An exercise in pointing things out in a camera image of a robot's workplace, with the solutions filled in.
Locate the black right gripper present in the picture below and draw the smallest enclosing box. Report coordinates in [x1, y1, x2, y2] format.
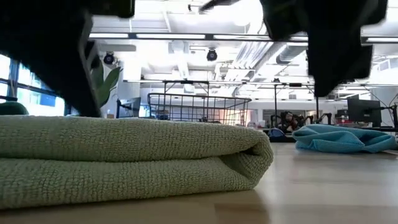
[260, 0, 389, 98]

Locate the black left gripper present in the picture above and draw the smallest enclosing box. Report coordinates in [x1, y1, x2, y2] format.
[0, 0, 136, 118]

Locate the blue microfiber towel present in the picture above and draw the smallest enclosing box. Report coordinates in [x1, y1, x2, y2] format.
[291, 124, 398, 154]

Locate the metal wire basket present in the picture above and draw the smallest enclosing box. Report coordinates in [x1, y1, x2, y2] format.
[147, 92, 252, 127]

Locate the green snake plant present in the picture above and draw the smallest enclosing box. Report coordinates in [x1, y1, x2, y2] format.
[91, 60, 123, 109]

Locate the large office window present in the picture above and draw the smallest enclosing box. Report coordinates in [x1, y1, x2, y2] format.
[0, 53, 68, 117]

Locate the black computer monitor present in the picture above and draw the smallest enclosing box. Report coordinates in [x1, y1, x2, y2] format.
[346, 98, 383, 128]
[116, 96, 142, 119]

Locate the person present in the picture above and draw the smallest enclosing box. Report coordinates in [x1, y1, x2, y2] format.
[279, 111, 300, 134]

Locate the long ceiling light strip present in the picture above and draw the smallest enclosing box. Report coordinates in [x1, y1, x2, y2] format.
[88, 32, 398, 44]

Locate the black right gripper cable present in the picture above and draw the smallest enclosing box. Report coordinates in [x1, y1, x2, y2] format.
[198, 0, 242, 13]

